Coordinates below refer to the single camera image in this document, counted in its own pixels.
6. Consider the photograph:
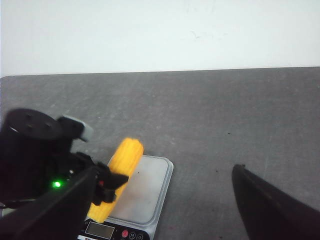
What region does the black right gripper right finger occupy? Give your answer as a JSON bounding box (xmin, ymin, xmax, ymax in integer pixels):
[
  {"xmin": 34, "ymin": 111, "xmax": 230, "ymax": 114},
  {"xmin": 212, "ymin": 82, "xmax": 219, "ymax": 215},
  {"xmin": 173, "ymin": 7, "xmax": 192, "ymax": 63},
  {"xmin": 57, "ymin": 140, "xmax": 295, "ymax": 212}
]
[{"xmin": 231, "ymin": 164, "xmax": 320, "ymax": 240}]

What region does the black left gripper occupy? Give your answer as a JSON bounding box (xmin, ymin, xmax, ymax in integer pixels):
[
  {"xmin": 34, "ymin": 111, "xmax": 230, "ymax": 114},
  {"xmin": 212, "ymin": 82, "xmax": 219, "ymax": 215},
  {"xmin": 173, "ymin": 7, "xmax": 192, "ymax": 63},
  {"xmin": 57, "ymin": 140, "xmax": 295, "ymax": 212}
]
[{"xmin": 0, "ymin": 108, "xmax": 94, "ymax": 205}]

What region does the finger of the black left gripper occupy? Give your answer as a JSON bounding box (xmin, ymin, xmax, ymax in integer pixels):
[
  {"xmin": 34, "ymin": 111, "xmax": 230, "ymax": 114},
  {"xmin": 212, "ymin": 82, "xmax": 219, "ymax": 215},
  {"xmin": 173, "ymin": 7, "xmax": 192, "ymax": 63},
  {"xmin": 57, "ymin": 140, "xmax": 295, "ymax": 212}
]
[{"xmin": 92, "ymin": 162, "xmax": 129, "ymax": 206}]

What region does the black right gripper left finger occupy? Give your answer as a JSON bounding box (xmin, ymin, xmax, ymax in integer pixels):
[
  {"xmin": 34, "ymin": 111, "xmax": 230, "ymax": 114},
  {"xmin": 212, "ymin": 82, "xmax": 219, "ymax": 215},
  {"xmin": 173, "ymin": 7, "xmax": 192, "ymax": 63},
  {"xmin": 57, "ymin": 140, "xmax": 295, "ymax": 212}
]
[{"xmin": 0, "ymin": 167, "xmax": 98, "ymax": 240}]

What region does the yellow corn cob piece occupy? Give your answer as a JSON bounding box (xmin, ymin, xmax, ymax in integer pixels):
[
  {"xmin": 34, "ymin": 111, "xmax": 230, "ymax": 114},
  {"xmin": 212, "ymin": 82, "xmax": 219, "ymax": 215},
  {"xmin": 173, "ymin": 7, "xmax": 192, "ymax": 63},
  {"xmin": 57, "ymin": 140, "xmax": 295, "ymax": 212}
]
[{"xmin": 87, "ymin": 137, "xmax": 144, "ymax": 223}]

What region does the silver digital kitchen scale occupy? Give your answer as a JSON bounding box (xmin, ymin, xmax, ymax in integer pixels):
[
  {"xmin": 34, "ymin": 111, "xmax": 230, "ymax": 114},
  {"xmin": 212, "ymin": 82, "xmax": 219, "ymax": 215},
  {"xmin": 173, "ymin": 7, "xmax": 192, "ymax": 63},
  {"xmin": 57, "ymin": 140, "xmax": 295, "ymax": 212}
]
[{"xmin": 77, "ymin": 155, "xmax": 174, "ymax": 240}]

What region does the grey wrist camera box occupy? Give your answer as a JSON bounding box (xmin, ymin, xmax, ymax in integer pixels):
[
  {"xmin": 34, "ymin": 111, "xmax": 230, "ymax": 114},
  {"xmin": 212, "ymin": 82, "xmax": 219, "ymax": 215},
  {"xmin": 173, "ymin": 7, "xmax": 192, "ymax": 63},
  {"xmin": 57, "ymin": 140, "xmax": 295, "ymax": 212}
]
[{"xmin": 58, "ymin": 115, "xmax": 94, "ymax": 142}]

